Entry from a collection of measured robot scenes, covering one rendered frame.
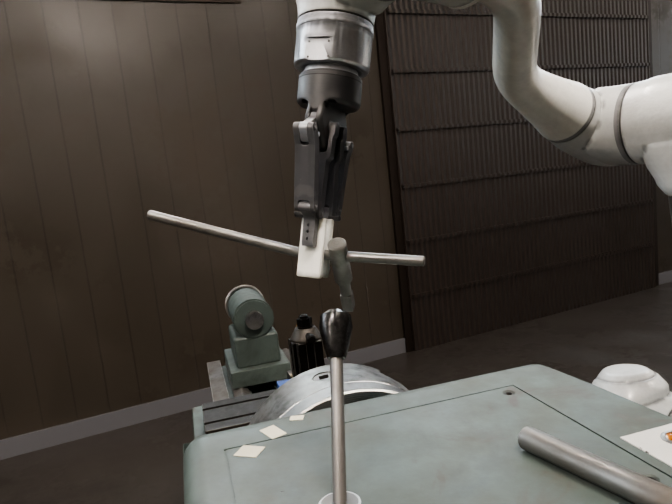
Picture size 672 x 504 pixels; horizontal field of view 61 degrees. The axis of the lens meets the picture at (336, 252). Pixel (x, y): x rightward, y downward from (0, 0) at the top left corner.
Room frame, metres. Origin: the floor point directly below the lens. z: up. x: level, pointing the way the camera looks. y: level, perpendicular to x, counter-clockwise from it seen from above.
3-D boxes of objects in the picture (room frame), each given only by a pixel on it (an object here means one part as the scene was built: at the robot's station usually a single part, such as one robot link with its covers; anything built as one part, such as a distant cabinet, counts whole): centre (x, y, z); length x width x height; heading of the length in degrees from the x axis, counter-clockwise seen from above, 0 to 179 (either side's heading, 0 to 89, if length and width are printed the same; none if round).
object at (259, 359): (1.97, 0.33, 1.01); 0.30 x 0.20 x 0.29; 15
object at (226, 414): (1.40, 0.16, 0.95); 0.43 x 0.18 x 0.04; 105
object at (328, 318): (0.52, 0.01, 1.38); 0.04 x 0.03 x 0.05; 15
